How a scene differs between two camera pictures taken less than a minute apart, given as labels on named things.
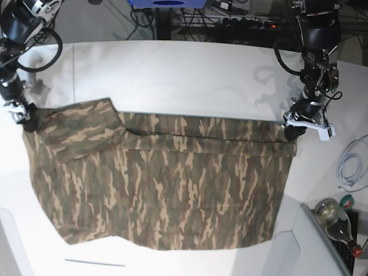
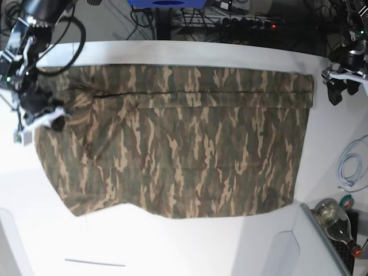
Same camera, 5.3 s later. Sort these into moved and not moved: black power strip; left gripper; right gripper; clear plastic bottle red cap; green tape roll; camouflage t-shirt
Moved: camouflage t-shirt; right gripper; left gripper
Not moved: clear plastic bottle red cap; black power strip; green tape roll
